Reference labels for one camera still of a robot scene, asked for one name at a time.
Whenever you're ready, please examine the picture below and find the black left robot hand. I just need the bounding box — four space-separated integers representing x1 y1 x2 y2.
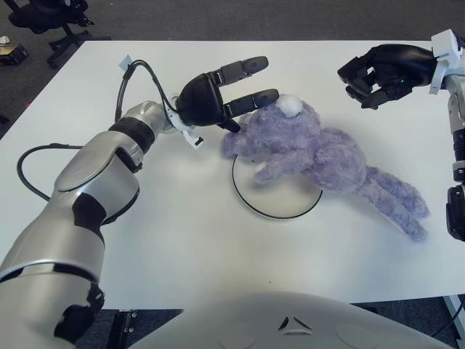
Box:
175 55 281 134

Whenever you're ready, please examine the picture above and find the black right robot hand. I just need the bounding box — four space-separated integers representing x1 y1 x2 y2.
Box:
336 43 437 110

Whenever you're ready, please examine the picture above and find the purple plush bunny doll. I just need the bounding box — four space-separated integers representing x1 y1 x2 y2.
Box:
220 92 432 243

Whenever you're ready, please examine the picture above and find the white plate black rim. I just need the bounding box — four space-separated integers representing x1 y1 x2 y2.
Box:
231 154 323 220

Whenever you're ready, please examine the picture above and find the black office chair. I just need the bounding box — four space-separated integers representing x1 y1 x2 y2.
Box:
9 0 112 70

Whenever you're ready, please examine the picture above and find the brown cardboard box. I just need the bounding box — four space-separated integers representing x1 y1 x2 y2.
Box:
0 44 30 66

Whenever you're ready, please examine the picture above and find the grey robot torso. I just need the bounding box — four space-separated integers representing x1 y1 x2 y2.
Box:
126 290 448 349

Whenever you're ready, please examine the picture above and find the white table leg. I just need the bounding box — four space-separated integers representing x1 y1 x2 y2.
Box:
442 294 465 328

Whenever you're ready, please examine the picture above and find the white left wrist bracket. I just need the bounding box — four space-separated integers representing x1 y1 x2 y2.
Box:
165 94 204 151

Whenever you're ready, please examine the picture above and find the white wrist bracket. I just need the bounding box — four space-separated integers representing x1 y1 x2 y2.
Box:
165 94 204 151
428 29 464 96

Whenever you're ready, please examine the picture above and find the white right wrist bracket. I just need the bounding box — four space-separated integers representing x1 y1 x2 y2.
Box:
428 29 464 96

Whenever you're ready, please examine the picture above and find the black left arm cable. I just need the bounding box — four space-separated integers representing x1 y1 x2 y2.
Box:
17 60 175 201

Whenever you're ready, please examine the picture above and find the black table bracket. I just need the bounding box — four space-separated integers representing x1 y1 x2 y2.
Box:
108 309 137 349

